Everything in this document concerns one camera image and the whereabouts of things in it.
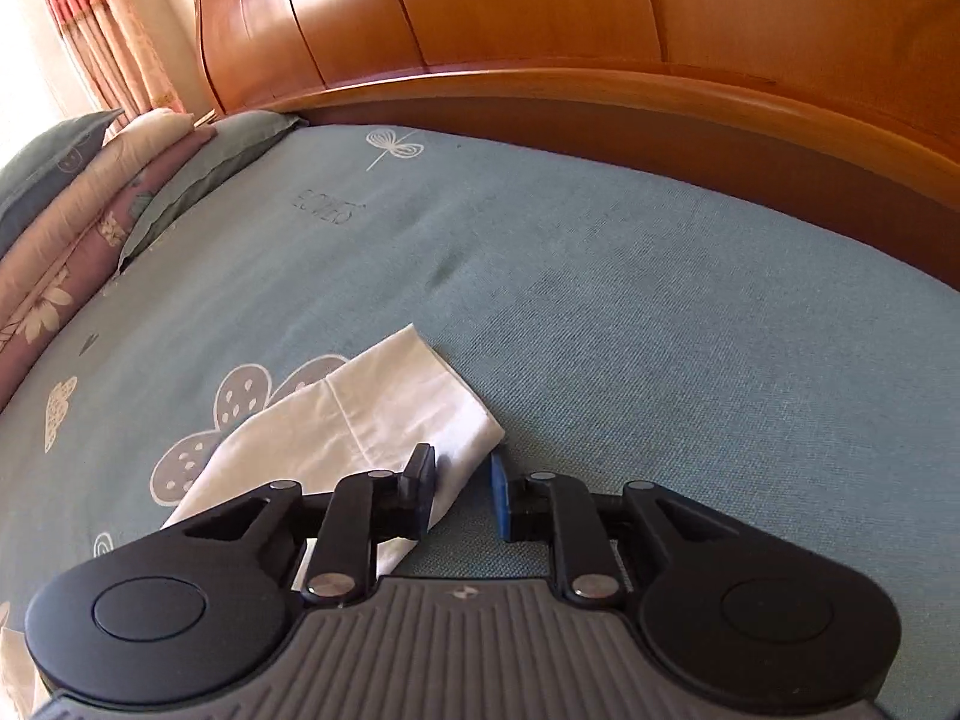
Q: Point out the pink striped curtain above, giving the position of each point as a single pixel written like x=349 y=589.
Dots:
x=105 y=15

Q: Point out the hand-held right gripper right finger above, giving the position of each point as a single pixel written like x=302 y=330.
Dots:
x=499 y=499

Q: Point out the window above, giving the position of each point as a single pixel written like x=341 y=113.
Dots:
x=37 y=52

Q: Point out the thick grey-blue floral pillow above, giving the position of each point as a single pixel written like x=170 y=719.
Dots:
x=45 y=165

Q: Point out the wooden headboard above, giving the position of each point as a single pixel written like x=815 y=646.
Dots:
x=525 y=15

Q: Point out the bed with blue floral sheet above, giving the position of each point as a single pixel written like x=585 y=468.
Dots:
x=600 y=277

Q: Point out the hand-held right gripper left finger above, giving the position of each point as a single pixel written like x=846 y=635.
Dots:
x=426 y=495

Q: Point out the flat grey-blue pillow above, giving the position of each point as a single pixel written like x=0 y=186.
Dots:
x=217 y=157

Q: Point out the pink floral folded quilt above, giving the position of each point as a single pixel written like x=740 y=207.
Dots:
x=67 y=255

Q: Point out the white printed long-sleeve shirt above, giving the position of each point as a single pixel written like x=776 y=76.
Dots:
x=360 y=405

